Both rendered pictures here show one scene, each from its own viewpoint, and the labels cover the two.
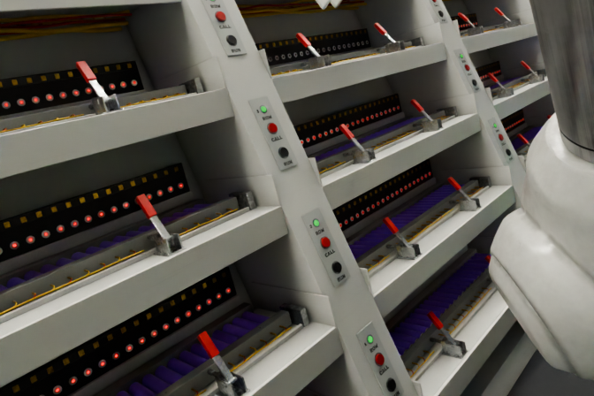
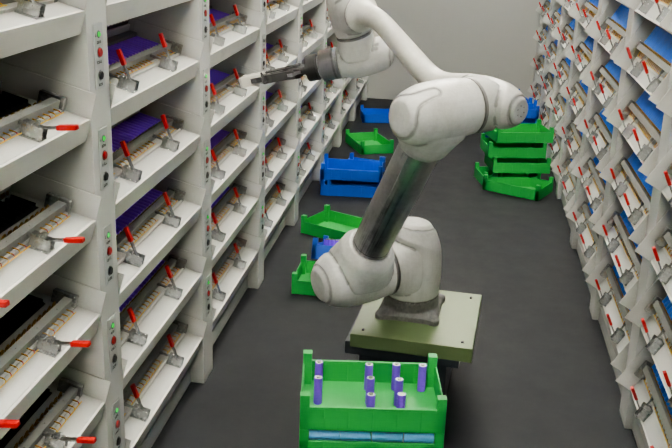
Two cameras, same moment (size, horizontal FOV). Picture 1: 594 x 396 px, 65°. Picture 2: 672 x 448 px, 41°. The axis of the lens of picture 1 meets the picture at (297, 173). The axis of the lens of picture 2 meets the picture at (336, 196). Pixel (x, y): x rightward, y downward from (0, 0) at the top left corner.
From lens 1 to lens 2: 1.97 m
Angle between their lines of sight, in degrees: 45
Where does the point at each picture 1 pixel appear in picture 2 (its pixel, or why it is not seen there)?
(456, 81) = (255, 116)
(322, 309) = (197, 263)
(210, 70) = (194, 121)
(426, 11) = (258, 60)
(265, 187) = (196, 193)
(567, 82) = (363, 237)
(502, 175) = (255, 189)
